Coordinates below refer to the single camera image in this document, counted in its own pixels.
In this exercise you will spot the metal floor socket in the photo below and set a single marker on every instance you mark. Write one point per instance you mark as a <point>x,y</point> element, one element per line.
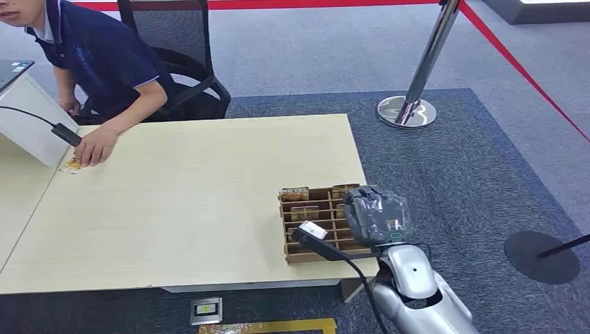
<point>206,310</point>

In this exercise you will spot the black power adapter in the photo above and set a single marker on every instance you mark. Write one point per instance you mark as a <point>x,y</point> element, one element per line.
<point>67,134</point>

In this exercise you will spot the person's right hand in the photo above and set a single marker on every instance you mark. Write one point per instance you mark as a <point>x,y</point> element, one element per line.
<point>70,105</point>

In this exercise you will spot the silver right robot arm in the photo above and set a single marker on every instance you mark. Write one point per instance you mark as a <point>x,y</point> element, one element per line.
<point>415,295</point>

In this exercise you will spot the black mesh office chair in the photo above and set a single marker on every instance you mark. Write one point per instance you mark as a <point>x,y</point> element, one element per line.
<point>184,41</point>

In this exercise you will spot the brown wooden card holder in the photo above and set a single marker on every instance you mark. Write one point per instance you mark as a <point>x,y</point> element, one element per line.
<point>318,230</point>

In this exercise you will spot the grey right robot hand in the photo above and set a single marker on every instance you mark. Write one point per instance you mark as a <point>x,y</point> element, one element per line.
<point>380,216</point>

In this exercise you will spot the chrome stanchion pole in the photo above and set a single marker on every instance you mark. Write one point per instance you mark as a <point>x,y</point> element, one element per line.
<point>428,55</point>

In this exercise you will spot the chrome stanchion base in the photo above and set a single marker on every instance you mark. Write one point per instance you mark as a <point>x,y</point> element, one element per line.
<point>392,113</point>

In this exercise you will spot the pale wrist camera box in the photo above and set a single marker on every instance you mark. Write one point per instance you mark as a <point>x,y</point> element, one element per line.
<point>314,229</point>

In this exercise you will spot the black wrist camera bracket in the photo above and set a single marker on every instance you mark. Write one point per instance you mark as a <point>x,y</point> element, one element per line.
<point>327,249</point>

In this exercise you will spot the person's left hand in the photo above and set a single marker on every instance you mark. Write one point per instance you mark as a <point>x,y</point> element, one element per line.
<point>94,146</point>

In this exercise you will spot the dark laptop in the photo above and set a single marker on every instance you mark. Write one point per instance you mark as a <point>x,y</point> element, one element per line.
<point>11,71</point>

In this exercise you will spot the dark raised platform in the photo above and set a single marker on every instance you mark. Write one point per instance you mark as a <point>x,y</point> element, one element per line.
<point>534,11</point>

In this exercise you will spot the person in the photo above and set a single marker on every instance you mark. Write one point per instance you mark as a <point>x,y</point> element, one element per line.
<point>103,55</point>

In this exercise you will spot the black round stanchion base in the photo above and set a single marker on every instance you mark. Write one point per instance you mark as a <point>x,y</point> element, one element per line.
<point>539,265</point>

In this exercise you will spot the red barrier belt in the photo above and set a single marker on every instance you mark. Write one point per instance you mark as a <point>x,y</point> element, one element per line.
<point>276,4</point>
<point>521,69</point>

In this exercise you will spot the white box stand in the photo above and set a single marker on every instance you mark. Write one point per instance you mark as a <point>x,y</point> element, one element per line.
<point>27,120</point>

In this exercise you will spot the person's right forearm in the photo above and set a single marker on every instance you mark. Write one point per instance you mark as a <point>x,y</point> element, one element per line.
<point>63,83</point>

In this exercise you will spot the black stanchion pole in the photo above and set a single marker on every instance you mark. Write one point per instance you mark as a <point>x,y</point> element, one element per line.
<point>567,245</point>

